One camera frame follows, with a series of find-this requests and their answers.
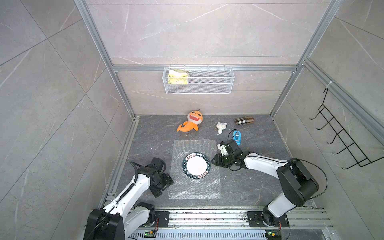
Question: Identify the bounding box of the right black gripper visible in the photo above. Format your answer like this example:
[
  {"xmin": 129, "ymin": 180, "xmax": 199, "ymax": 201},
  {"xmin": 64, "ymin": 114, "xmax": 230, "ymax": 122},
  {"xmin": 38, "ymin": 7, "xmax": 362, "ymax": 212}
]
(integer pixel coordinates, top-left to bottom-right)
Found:
[{"xmin": 210, "ymin": 153, "xmax": 234, "ymax": 167}]

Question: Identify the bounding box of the clear bubble wrap sheet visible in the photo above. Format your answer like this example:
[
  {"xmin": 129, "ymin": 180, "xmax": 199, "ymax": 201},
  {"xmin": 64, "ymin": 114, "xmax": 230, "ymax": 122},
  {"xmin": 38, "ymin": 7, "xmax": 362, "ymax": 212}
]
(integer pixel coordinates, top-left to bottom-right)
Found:
[{"xmin": 169, "ymin": 140, "xmax": 221, "ymax": 200}]

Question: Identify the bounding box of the white dinner plate dark rim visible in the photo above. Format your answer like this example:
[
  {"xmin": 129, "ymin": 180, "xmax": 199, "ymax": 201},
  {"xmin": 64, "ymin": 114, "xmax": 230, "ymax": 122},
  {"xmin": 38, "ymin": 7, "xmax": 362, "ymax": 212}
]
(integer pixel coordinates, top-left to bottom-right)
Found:
[{"xmin": 182, "ymin": 152, "xmax": 211, "ymax": 179}]

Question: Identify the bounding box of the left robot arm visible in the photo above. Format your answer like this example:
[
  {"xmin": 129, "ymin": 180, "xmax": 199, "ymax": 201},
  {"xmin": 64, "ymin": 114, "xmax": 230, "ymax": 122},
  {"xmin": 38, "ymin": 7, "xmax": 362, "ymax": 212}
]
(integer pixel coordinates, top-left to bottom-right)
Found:
[{"xmin": 84, "ymin": 158, "xmax": 173, "ymax": 240}]

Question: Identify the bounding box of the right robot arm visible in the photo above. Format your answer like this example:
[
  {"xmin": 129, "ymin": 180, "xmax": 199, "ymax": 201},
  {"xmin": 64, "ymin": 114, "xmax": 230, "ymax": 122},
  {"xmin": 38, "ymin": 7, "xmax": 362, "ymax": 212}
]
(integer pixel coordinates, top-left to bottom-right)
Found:
[{"xmin": 211, "ymin": 140, "xmax": 324, "ymax": 227}]

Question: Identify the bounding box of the blue tape dispenser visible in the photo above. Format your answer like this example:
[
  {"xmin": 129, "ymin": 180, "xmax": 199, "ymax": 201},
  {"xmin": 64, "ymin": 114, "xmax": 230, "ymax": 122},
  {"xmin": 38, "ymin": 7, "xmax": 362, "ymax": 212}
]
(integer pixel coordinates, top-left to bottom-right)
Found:
[{"xmin": 233, "ymin": 131, "xmax": 242, "ymax": 146}]

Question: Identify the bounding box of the small white figurine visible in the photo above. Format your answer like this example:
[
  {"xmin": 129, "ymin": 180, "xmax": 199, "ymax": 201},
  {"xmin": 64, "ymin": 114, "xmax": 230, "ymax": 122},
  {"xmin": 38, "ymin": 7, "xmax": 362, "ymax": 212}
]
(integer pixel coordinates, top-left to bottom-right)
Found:
[{"xmin": 216, "ymin": 122, "xmax": 227, "ymax": 135}]

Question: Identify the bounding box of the plaid brown pouch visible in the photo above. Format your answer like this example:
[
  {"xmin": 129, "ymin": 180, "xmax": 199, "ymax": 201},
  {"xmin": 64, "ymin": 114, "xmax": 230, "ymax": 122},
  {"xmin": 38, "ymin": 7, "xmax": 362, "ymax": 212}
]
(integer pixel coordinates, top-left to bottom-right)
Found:
[{"xmin": 235, "ymin": 116, "xmax": 255, "ymax": 126}]

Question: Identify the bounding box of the orange shark plush toy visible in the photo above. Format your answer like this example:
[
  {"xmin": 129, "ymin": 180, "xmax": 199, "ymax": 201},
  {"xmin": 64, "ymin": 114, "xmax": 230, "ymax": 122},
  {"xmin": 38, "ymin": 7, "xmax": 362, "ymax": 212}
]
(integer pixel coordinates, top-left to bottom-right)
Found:
[{"xmin": 177, "ymin": 110, "xmax": 203, "ymax": 133}]

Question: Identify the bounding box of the yellow white cloth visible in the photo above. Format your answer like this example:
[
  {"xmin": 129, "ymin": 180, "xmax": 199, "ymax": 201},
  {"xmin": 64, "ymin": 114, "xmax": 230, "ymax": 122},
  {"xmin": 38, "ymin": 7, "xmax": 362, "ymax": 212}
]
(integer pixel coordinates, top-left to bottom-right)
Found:
[{"xmin": 167, "ymin": 70, "xmax": 190, "ymax": 85}]

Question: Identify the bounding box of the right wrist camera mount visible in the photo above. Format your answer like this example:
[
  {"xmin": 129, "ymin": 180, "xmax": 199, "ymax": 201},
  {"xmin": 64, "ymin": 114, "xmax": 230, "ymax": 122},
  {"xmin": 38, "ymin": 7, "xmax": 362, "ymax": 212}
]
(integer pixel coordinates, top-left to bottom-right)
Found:
[{"xmin": 218, "ymin": 142, "xmax": 228, "ymax": 156}]

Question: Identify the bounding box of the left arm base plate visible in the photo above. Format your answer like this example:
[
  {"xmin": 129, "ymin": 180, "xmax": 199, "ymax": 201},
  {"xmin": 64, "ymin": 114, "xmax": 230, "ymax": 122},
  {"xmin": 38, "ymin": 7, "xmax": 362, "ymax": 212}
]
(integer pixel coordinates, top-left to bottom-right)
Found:
[{"xmin": 141, "ymin": 211, "xmax": 170, "ymax": 228}]

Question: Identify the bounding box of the aluminium mounting rail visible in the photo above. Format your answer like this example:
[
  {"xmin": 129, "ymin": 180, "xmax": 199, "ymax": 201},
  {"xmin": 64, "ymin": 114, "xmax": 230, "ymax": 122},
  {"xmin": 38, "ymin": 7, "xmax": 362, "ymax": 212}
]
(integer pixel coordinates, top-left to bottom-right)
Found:
[{"xmin": 126, "ymin": 207, "xmax": 339, "ymax": 240}]

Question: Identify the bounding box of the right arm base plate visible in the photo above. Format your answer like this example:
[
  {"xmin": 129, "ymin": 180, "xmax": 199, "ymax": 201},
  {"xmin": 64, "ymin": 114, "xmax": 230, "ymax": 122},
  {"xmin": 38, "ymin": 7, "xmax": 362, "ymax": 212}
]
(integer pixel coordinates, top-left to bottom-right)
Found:
[{"xmin": 244, "ymin": 211, "xmax": 290, "ymax": 228}]

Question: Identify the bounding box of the white wire wall basket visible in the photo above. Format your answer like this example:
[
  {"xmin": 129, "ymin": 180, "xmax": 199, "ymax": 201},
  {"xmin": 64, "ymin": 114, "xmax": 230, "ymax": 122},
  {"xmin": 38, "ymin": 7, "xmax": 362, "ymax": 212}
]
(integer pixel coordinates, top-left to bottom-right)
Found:
[{"xmin": 162, "ymin": 67, "xmax": 235, "ymax": 95}]

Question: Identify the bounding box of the black wire hook rack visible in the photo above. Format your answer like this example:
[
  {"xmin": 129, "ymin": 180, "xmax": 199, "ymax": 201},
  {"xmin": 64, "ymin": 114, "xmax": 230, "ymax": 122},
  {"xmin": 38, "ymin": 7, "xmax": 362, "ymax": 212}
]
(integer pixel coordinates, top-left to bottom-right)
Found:
[{"xmin": 309, "ymin": 88, "xmax": 384, "ymax": 170}]

